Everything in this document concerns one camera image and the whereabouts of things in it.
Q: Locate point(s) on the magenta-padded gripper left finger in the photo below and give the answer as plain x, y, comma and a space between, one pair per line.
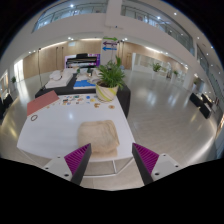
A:
76, 159

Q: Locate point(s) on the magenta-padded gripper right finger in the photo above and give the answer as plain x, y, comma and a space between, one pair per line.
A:
146, 158

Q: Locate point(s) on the beige textured towel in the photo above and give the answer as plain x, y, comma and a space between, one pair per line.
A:
98, 136

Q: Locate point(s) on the small wooden disc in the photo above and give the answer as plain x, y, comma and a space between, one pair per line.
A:
97, 105
111, 107

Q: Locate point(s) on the sheet of colourful stickers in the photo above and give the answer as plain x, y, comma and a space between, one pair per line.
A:
75, 99

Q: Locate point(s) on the black display table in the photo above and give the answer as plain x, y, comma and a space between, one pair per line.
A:
124, 98

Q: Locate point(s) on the pink rectangular mat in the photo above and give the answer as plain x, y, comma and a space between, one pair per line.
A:
41, 102

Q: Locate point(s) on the potted plant in striped pot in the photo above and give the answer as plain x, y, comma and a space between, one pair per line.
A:
106, 93

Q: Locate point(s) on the blue architectural model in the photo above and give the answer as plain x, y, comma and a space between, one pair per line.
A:
83, 83

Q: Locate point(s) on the group of black chairs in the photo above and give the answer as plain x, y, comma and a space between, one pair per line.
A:
5, 105
201, 105

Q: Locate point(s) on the white architectural model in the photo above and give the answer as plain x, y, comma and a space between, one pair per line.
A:
60, 80

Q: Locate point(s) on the small distant potted plant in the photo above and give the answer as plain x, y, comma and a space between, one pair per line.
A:
156, 66
13, 79

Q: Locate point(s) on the tall black pole stand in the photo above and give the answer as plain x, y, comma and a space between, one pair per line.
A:
40, 66

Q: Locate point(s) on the wide display screen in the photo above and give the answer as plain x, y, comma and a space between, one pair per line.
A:
81, 60

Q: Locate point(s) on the white sign with arrows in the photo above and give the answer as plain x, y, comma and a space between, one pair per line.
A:
109, 50

